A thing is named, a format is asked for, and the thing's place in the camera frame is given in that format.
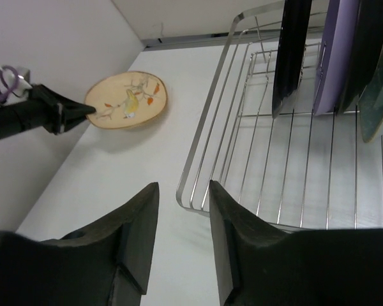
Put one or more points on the tan floral round plate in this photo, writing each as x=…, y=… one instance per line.
x=126, y=100

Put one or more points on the black mosaic rimmed plate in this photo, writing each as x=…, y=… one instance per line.
x=289, y=60

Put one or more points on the metal wire dish rack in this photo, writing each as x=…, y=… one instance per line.
x=296, y=170

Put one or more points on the purple plastic plate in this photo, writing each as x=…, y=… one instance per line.
x=335, y=48

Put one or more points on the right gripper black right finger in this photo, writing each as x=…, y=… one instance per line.
x=241, y=241

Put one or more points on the brown rimmed cream plate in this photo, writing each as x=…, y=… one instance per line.
x=367, y=45

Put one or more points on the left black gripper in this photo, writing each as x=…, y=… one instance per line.
x=42, y=108

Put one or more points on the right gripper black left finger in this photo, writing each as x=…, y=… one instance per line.
x=119, y=244

